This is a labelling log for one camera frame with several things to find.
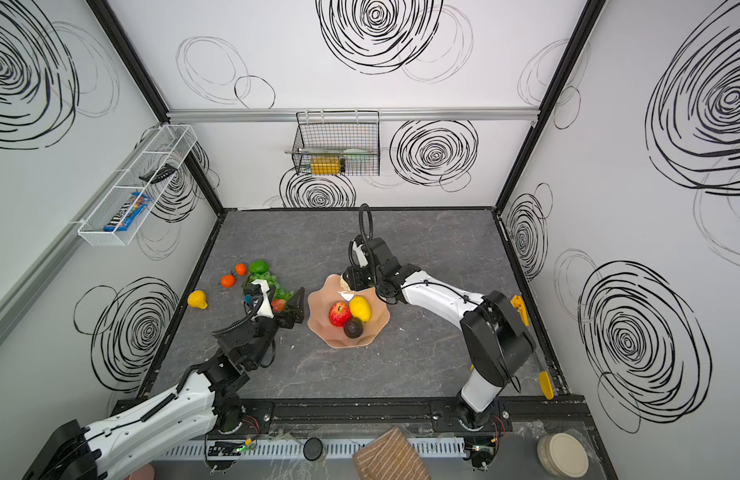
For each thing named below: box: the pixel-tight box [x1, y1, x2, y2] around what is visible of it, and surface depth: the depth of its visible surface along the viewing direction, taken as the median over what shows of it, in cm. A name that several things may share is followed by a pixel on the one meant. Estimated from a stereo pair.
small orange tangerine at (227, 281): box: [221, 274, 235, 288], surface depth 99 cm
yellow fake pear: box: [187, 290, 208, 310], surface depth 94 cm
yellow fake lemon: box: [349, 295, 371, 323], surface depth 89 cm
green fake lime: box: [248, 260, 269, 274], surface depth 102 cm
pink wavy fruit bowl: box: [308, 274, 391, 348], surface depth 88 cm
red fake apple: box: [328, 301, 353, 328], surface depth 87 cm
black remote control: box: [139, 163, 178, 184], surface depth 82 cm
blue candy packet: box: [103, 192, 152, 232], surface depth 72 cm
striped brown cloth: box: [352, 426, 431, 480], surface depth 69 cm
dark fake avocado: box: [343, 316, 364, 339], surface depth 83 cm
